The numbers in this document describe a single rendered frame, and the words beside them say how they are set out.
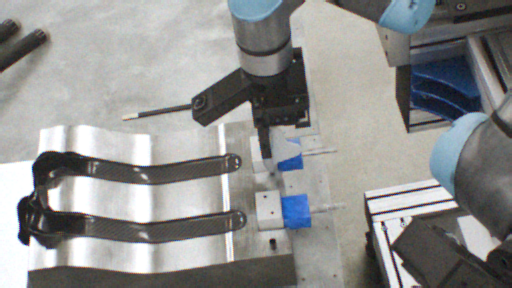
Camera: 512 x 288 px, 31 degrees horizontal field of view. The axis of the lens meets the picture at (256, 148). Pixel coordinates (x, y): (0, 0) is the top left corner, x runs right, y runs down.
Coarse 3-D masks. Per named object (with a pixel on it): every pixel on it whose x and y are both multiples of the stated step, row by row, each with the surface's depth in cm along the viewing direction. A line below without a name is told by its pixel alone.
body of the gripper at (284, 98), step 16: (256, 80) 123; (272, 80) 123; (288, 80) 126; (304, 80) 126; (256, 96) 128; (272, 96) 128; (288, 96) 128; (304, 96) 128; (256, 112) 128; (272, 112) 128; (288, 112) 128; (304, 112) 130; (256, 128) 131
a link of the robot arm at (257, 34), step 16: (240, 0) 112; (256, 0) 111; (272, 0) 112; (288, 0) 115; (240, 16) 114; (256, 16) 113; (272, 16) 114; (288, 16) 117; (240, 32) 117; (256, 32) 116; (272, 32) 116; (288, 32) 119; (240, 48) 120; (256, 48) 118; (272, 48) 118
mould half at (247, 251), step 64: (64, 128) 144; (0, 192) 147; (64, 192) 136; (128, 192) 140; (192, 192) 140; (256, 192) 138; (0, 256) 139; (64, 256) 129; (128, 256) 132; (192, 256) 132; (256, 256) 131
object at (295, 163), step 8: (256, 136) 141; (256, 144) 140; (336, 144) 141; (256, 152) 139; (304, 152) 141; (312, 152) 141; (320, 152) 141; (328, 152) 141; (256, 160) 138; (288, 160) 139; (296, 160) 139; (256, 168) 139; (264, 168) 139; (288, 168) 140; (296, 168) 141
